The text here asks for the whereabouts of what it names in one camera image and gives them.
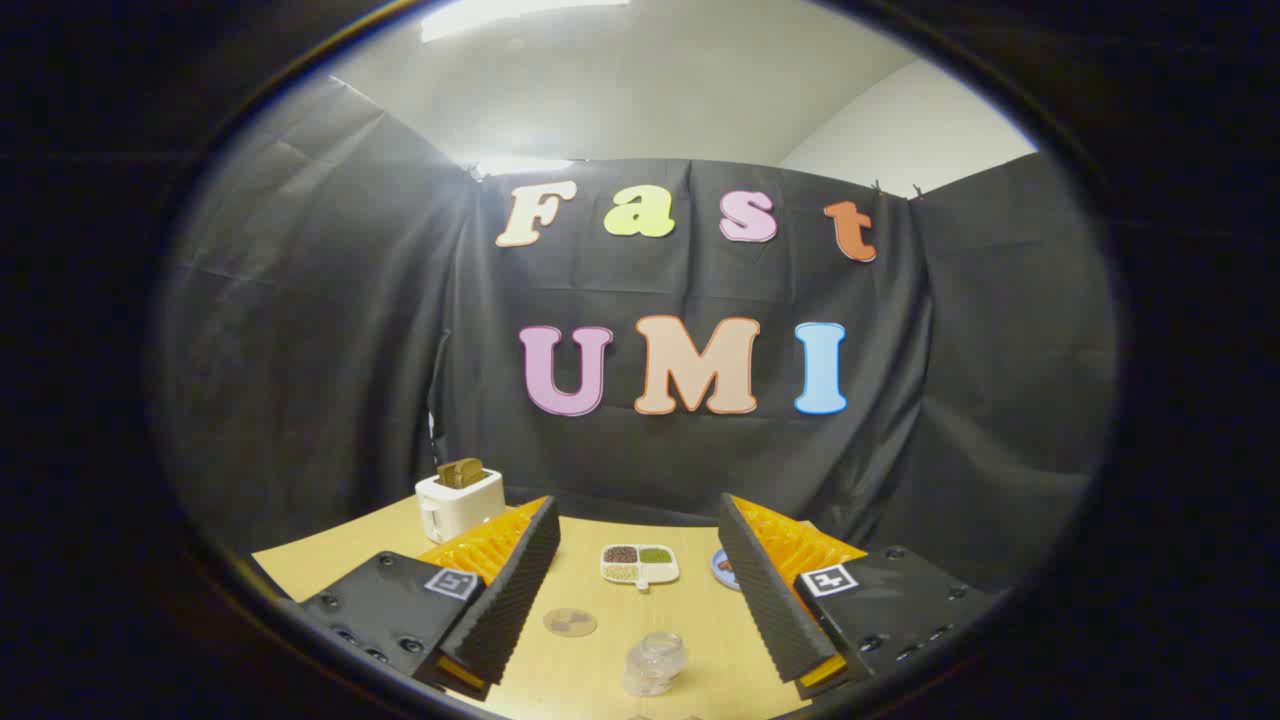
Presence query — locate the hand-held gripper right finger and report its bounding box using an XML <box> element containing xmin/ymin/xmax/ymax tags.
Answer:
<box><xmin>718</xmin><ymin>493</ymin><xmax>993</xmax><ymax>700</ymax></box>

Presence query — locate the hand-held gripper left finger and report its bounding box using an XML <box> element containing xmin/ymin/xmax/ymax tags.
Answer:
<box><xmin>297</xmin><ymin>495</ymin><xmax>562</xmax><ymax>702</ymax></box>

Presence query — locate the clear glass cup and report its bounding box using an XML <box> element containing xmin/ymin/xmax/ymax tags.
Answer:
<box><xmin>623</xmin><ymin>631</ymin><xmax>688</xmax><ymax>698</ymax></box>

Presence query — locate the wooden table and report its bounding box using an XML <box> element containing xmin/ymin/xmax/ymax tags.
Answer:
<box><xmin>251</xmin><ymin>497</ymin><xmax>813</xmax><ymax>720</ymax></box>

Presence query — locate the white toaster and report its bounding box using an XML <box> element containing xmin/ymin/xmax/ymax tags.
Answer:
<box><xmin>415</xmin><ymin>466</ymin><xmax>506</xmax><ymax>544</ymax></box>

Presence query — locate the white divided snack tray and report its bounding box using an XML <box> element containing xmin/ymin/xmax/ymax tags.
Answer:
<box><xmin>600</xmin><ymin>544</ymin><xmax>681</xmax><ymax>591</ymax></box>

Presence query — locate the black backdrop cloth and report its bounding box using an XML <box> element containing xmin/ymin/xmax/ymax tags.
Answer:
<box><xmin>160</xmin><ymin>75</ymin><xmax>1118</xmax><ymax>593</ymax></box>

